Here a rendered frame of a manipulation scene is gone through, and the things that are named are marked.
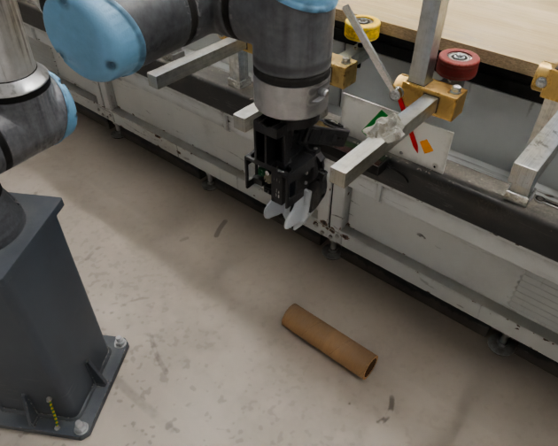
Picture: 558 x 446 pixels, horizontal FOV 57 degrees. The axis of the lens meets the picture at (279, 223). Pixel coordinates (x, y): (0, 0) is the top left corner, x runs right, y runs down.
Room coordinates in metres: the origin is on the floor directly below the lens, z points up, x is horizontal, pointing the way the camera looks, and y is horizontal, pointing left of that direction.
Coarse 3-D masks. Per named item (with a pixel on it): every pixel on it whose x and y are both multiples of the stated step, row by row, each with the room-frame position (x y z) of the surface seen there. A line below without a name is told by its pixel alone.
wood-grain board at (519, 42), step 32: (352, 0) 1.31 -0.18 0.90; (384, 0) 1.31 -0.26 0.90; (416, 0) 1.31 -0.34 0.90; (480, 0) 1.31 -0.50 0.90; (512, 0) 1.31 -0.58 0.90; (544, 0) 1.31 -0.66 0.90; (384, 32) 1.17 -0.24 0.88; (416, 32) 1.12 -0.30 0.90; (448, 32) 1.11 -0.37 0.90; (480, 32) 1.11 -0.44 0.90; (512, 32) 1.11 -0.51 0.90; (544, 32) 1.11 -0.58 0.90; (512, 64) 0.98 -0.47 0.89
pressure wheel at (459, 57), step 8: (440, 56) 0.97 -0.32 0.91; (448, 56) 0.98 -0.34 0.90; (456, 56) 0.97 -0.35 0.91; (464, 56) 0.98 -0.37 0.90; (472, 56) 0.97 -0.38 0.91; (440, 64) 0.96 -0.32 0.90; (448, 64) 0.94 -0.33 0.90; (456, 64) 0.94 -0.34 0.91; (464, 64) 0.94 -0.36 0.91; (472, 64) 0.94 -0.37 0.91; (440, 72) 0.96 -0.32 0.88; (448, 72) 0.94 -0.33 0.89; (456, 72) 0.93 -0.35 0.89; (464, 72) 0.93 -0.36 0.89; (472, 72) 0.94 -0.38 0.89; (456, 80) 0.93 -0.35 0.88; (464, 80) 0.93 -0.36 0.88
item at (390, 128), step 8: (376, 120) 0.79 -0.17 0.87; (384, 120) 0.79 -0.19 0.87; (392, 120) 0.77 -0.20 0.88; (400, 120) 0.80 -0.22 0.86; (368, 128) 0.77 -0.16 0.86; (376, 128) 0.76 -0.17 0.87; (384, 128) 0.76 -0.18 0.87; (392, 128) 0.76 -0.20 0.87; (400, 128) 0.77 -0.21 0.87; (368, 136) 0.75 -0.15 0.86; (376, 136) 0.75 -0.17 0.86; (384, 136) 0.74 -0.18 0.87; (392, 136) 0.74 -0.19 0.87; (400, 136) 0.74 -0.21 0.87
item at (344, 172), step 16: (448, 80) 0.95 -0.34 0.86; (432, 96) 0.89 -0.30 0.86; (400, 112) 0.83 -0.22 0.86; (416, 112) 0.83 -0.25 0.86; (432, 112) 0.88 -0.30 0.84; (368, 144) 0.73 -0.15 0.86; (384, 144) 0.74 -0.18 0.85; (352, 160) 0.68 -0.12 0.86; (368, 160) 0.70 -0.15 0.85; (336, 176) 0.65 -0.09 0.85; (352, 176) 0.66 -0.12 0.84
